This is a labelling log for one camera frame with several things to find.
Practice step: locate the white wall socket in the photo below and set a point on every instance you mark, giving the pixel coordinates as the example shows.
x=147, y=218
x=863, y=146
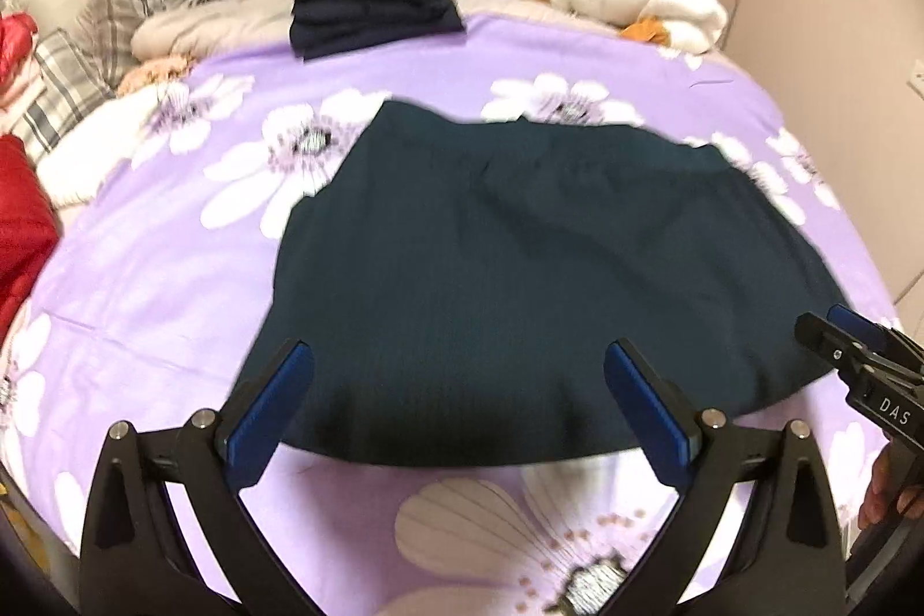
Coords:
x=917, y=82

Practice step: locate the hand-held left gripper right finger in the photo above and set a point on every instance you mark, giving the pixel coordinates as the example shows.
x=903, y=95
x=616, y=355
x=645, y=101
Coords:
x=650, y=417

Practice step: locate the person's right hand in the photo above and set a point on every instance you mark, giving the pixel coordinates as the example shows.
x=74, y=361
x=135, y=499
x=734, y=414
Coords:
x=882, y=486

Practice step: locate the purple floral bed sheet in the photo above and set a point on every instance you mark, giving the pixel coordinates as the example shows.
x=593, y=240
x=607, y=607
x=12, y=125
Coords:
x=180, y=313

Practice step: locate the navy zip jacket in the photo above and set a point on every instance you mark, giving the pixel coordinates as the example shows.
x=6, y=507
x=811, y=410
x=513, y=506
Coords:
x=505, y=284

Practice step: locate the white duvet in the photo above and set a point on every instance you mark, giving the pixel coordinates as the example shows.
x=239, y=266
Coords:
x=101, y=147

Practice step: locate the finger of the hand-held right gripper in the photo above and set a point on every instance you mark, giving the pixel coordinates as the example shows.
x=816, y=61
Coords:
x=826, y=342
x=866, y=331

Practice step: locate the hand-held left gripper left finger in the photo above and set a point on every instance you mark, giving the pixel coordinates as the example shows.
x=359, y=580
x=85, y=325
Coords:
x=268, y=407

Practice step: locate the beige quilt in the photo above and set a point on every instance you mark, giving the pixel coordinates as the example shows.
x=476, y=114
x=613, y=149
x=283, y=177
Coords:
x=216, y=21

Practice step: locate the red down jacket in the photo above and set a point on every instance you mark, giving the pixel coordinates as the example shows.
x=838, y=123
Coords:
x=25, y=226
x=16, y=42

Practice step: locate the peach cloth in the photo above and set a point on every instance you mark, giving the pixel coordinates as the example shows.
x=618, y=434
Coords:
x=155, y=73

